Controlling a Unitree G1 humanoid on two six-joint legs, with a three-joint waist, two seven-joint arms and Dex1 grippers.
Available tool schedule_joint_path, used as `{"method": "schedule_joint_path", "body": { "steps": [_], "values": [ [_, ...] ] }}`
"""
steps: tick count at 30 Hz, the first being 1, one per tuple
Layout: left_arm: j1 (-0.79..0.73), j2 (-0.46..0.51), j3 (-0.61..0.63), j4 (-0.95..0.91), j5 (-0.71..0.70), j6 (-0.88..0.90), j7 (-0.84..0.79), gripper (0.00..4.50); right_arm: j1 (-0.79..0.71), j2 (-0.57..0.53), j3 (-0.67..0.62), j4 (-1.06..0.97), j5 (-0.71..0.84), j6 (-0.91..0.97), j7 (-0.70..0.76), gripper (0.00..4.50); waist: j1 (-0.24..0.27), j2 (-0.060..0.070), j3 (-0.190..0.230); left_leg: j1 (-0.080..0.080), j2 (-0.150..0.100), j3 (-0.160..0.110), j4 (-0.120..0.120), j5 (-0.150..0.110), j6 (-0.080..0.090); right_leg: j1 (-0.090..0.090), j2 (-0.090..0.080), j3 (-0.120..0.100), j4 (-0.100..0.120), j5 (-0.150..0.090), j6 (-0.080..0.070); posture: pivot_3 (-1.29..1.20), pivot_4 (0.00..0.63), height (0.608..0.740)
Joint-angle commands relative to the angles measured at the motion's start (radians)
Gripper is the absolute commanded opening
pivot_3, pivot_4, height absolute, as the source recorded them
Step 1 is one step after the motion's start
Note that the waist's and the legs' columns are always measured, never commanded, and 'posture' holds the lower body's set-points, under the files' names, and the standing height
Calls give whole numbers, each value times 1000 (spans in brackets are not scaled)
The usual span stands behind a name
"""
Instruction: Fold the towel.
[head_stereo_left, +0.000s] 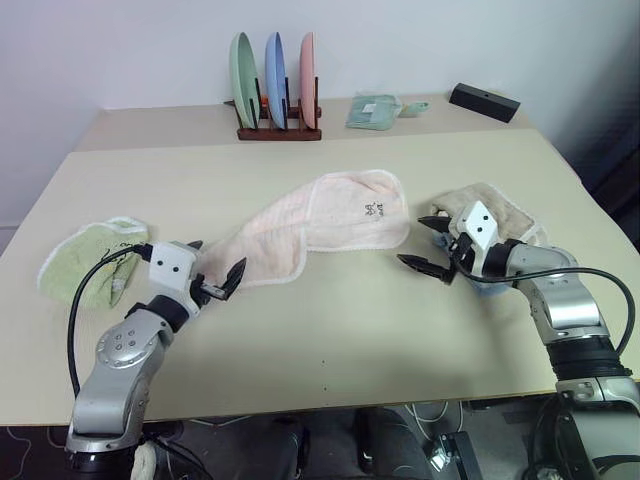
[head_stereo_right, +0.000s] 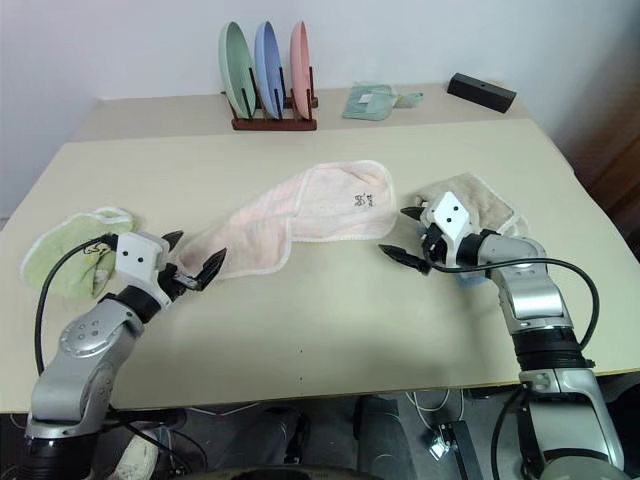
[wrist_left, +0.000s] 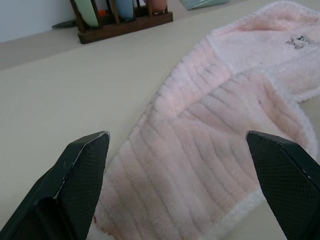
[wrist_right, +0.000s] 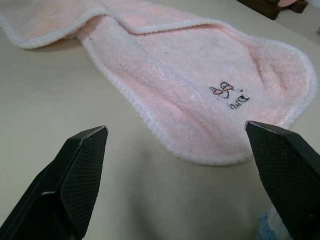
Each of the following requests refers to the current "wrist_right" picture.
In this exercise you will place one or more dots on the pink towel with white edge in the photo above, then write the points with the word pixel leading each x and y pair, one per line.
pixel 175 85

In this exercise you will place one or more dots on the pink round object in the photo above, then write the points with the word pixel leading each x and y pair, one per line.
pixel 287 2

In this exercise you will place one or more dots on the blue and white cloth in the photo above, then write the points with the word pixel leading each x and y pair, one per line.
pixel 272 225

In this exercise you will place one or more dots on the dark wooden block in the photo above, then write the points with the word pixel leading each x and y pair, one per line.
pixel 262 8

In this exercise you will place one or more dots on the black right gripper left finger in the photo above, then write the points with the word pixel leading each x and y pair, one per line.
pixel 62 185

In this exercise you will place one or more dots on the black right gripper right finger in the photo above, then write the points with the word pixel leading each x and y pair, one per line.
pixel 285 172

